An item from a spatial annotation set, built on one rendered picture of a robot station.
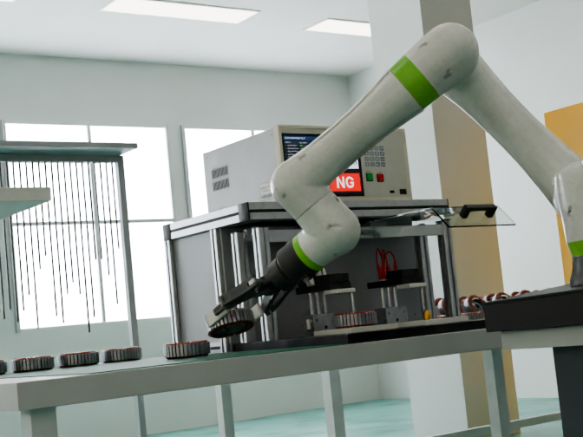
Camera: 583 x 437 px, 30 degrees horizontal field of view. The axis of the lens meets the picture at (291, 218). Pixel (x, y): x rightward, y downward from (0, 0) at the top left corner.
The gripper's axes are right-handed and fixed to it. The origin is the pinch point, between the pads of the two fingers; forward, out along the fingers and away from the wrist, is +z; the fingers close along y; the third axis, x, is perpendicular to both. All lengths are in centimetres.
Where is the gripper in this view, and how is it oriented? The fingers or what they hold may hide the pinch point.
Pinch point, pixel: (230, 318)
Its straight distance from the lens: 250.2
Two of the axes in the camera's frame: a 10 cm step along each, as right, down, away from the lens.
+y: 6.2, 1.3, 7.8
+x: -4.0, -8.0, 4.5
